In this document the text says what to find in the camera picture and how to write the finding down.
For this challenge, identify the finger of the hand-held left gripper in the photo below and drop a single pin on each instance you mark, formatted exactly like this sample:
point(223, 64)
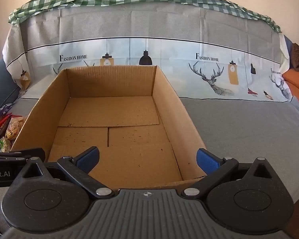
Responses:
point(20, 153)

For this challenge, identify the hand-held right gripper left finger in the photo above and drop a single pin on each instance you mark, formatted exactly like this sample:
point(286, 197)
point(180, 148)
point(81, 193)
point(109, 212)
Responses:
point(89, 158)

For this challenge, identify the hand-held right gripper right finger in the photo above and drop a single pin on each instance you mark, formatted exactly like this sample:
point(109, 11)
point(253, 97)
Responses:
point(208, 163)

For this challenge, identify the green and white packet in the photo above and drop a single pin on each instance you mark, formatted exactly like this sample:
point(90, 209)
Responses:
point(4, 145)

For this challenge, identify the clear packet with red ends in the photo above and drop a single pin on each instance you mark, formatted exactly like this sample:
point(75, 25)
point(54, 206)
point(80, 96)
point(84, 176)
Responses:
point(15, 127)

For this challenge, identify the large red printed packet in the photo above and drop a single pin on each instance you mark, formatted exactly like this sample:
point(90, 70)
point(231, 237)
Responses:
point(0, 124)

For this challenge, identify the cardboard box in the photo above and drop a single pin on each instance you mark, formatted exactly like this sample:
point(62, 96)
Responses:
point(114, 119)

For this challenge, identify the purple snack packet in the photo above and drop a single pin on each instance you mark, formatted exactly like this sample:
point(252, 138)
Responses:
point(4, 108)

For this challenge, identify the orange cushion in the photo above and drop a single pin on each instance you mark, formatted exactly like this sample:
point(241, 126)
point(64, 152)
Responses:
point(297, 82)

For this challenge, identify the grey deer printed sheet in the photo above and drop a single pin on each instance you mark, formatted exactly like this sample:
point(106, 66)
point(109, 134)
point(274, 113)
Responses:
point(164, 25)

